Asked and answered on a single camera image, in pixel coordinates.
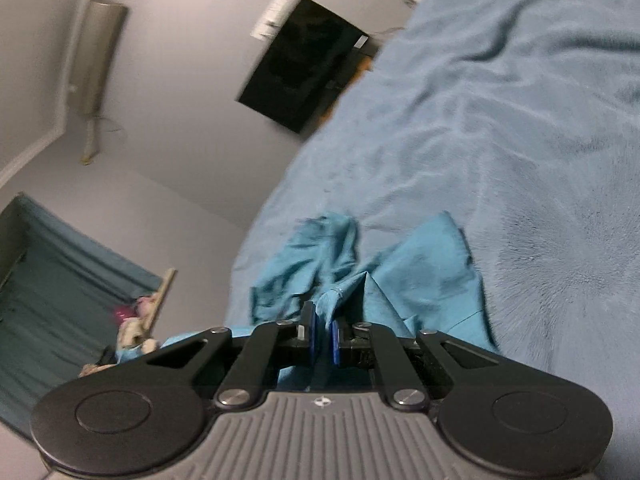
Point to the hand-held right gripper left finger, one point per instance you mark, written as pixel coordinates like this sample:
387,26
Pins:
306,332

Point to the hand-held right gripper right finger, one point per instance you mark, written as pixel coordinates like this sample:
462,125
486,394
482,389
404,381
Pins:
337,342

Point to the teal hooded jacket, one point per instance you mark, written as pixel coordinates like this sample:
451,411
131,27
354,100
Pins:
415,280

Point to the wooden window sill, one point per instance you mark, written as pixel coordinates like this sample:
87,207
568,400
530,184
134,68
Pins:
159,302

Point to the cream plush toy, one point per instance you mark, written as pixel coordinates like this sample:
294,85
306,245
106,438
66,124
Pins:
135,342

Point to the pink plush toy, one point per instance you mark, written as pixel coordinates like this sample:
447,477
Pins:
124,314

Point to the teal curtain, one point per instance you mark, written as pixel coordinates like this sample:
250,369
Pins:
75,300

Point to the blue fleece blanket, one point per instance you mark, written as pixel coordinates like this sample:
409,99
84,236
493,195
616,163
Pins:
500,135

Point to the black flat screen monitor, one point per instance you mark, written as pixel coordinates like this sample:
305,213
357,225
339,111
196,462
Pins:
300,65

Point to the white wall-mounted box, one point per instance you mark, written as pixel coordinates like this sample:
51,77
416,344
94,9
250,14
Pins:
270,15

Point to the white wall air conditioner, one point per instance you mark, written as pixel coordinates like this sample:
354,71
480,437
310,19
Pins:
97,55

